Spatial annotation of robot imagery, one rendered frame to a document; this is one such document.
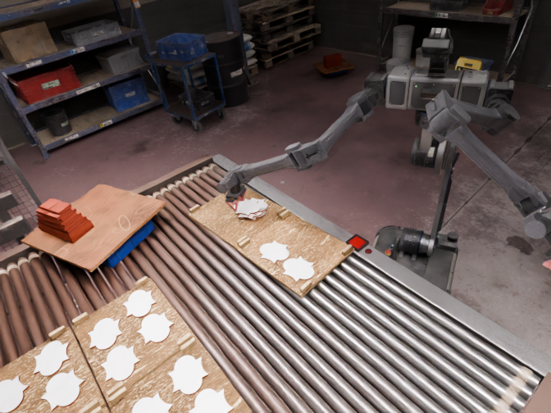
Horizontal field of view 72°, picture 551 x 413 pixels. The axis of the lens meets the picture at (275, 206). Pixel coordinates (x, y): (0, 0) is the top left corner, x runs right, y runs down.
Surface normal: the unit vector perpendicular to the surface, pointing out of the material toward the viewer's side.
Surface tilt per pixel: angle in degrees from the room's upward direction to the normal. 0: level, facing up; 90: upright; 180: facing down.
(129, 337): 0
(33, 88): 90
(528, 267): 0
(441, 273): 0
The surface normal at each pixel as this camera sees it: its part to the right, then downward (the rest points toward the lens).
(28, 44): 0.70, 0.36
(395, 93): -0.45, 0.60
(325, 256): -0.11, -0.77
